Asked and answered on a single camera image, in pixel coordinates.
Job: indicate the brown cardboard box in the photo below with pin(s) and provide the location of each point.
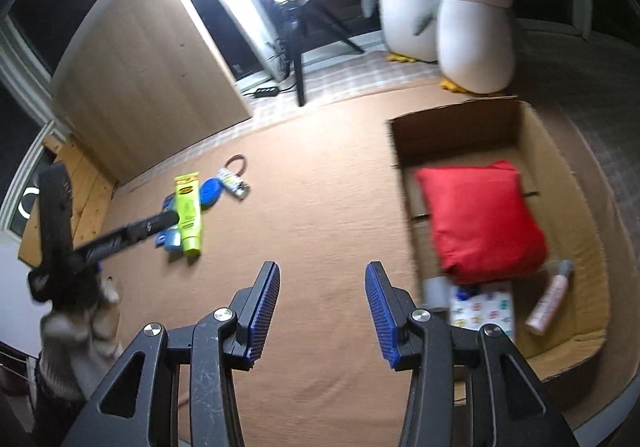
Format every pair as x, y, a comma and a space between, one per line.
484, 131

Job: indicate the white blue lotion tube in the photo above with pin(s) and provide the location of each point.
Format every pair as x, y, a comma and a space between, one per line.
172, 240

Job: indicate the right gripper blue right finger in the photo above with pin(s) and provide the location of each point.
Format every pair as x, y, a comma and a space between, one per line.
506, 402

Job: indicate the black tripod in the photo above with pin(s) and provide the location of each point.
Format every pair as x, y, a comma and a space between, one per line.
293, 20

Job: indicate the plaid grey bedsheet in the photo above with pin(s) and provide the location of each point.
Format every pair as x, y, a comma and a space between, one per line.
600, 126

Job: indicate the large wooden board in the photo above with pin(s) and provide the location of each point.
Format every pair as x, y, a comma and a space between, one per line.
145, 82

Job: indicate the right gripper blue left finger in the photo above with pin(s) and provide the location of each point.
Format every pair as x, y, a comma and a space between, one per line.
136, 404

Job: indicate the left gloved hand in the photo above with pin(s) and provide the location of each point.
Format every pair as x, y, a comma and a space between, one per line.
78, 348

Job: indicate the small penguin plush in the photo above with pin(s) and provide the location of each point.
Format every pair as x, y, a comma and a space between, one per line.
475, 45

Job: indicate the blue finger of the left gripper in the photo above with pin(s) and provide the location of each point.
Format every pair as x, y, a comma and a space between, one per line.
145, 228

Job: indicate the black power strip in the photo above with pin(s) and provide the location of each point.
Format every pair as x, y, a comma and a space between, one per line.
266, 92

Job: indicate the white patterned tube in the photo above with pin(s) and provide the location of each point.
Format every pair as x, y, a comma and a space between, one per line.
233, 183

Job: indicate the pink bottle grey cap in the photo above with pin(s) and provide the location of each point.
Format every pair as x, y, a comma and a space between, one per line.
540, 319

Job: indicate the white tissue pack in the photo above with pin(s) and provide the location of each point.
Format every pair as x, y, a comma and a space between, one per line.
474, 306

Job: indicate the blue packet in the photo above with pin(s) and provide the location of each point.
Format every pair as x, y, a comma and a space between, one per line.
168, 205

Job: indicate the green yellow cream tube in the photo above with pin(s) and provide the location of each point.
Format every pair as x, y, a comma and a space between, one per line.
188, 207

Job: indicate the red fabric pouch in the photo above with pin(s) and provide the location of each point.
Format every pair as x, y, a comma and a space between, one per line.
481, 226

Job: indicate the blue round tape measure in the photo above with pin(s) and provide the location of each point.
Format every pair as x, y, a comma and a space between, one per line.
210, 192

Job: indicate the pine wood plank panel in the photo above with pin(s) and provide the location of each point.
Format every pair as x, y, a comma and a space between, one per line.
92, 191

